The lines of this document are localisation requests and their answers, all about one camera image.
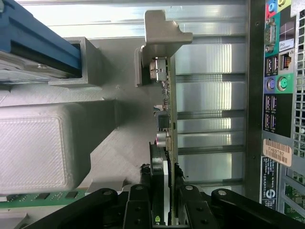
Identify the grey plastic parts rack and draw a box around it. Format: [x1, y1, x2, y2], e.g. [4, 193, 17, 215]
[0, 37, 153, 229]

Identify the orange service tag sticker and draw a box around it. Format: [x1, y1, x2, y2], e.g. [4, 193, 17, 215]
[262, 138, 293, 167]

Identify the green RAM stick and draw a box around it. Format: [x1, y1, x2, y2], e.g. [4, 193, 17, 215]
[0, 189, 90, 208]

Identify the open black PC case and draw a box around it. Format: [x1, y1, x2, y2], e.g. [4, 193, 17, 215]
[245, 0, 305, 221]

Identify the hard disk with blue bracket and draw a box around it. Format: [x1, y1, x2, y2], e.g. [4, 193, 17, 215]
[0, 0, 81, 83]

